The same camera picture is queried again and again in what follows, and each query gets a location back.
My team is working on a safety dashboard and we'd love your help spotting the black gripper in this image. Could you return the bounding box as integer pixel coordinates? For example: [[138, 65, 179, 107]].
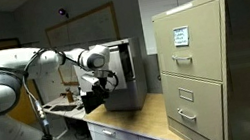
[[78, 77, 114, 116]]

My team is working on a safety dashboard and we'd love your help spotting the beige drawer with label holder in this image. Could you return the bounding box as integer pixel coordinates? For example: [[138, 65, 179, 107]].
[[159, 63, 232, 140]]

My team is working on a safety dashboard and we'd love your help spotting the beige drawer with paper note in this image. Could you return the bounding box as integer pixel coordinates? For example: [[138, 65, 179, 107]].
[[150, 0, 234, 91]]

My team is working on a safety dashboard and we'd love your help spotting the brown bottle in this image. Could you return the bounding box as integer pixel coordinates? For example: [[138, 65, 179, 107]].
[[64, 86, 75, 104]]

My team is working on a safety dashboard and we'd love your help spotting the black keyboard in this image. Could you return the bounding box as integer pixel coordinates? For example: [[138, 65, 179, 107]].
[[49, 101, 79, 115]]

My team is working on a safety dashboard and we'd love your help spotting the white desk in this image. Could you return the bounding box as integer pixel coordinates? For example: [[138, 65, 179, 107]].
[[41, 92, 88, 128]]

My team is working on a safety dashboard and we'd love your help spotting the wooden top grey counter cabinet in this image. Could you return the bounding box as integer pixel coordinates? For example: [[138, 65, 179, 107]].
[[81, 87, 195, 140]]

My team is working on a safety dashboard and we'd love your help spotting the small grey metal cabinet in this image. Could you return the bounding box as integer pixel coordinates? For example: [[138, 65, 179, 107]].
[[88, 35, 151, 117]]

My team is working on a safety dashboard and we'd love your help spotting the wood framed whiteboard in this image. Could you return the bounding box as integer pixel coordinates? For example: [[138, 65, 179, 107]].
[[41, 1, 127, 90]]

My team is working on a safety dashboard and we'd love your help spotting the white paper note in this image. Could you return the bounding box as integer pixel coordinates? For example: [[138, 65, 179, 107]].
[[171, 25, 192, 49]]

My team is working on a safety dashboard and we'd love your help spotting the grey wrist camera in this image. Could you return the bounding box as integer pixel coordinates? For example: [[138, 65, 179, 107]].
[[79, 70, 101, 89]]

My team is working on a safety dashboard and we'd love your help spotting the silver counter drawer handle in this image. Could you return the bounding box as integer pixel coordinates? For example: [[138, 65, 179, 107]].
[[101, 127, 117, 139]]

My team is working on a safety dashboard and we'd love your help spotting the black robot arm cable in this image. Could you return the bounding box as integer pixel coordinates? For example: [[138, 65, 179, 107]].
[[7, 37, 129, 140]]

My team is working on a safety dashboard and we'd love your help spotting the purple lit ceiling camera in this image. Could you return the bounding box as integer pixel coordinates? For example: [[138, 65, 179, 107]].
[[57, 6, 70, 21]]

